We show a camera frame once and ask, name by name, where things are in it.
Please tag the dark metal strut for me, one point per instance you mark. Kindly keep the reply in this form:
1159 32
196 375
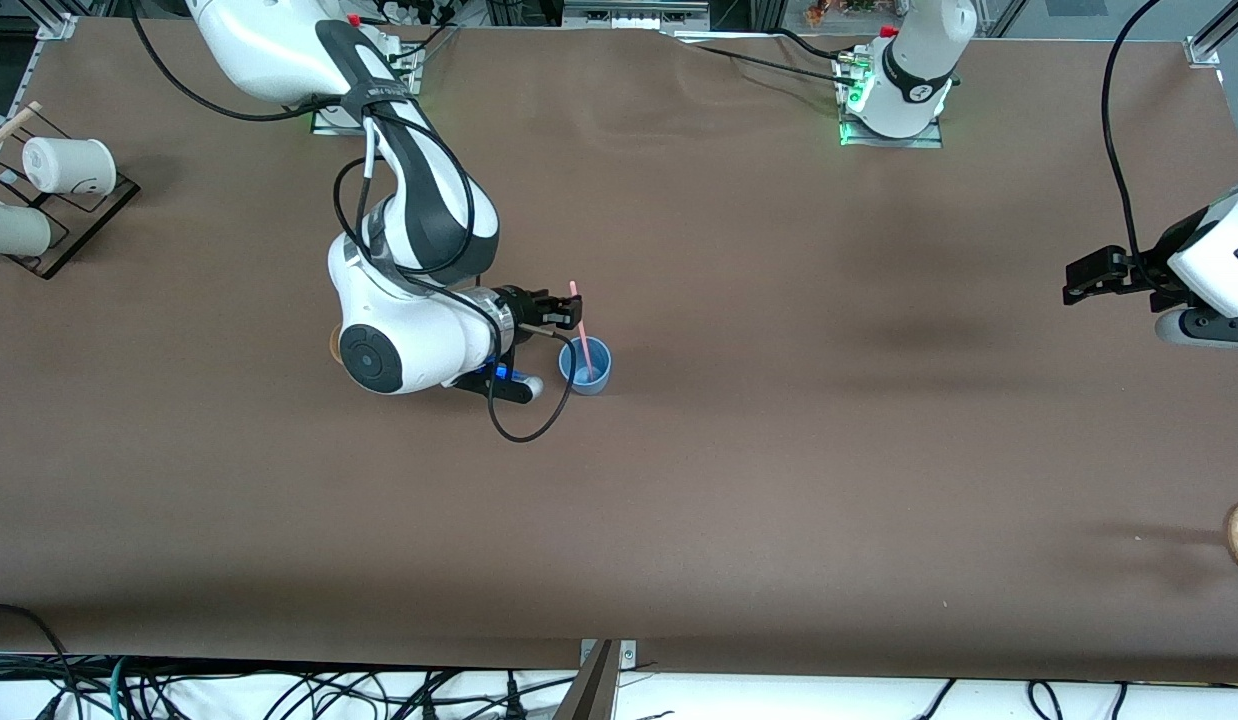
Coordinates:
591 695

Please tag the white paper cup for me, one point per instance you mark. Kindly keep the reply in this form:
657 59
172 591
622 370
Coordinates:
14 228
69 165

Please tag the aluminium corner profile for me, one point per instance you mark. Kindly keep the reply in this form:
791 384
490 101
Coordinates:
1214 35

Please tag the brown bamboo cup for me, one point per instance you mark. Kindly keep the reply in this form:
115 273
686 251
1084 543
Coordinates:
333 345

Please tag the black cup rack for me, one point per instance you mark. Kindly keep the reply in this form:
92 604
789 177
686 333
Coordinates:
89 225

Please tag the grey metal table bracket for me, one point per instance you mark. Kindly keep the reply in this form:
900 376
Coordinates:
627 654

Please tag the wooden stick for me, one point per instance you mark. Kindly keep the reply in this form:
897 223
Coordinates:
9 127

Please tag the blue plastic cup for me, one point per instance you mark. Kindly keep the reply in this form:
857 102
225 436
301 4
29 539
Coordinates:
601 380

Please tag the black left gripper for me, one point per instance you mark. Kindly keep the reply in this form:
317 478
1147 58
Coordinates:
1147 268

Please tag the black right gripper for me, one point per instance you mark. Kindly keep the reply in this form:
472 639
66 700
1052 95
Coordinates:
523 305

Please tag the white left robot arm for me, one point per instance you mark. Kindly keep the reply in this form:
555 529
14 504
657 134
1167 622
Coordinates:
914 70

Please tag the pink straw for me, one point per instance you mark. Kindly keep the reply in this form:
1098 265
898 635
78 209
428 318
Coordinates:
583 340

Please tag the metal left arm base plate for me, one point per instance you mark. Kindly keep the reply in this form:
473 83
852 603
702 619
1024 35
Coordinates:
924 140

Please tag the grey electronics box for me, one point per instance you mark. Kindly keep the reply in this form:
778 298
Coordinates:
629 15

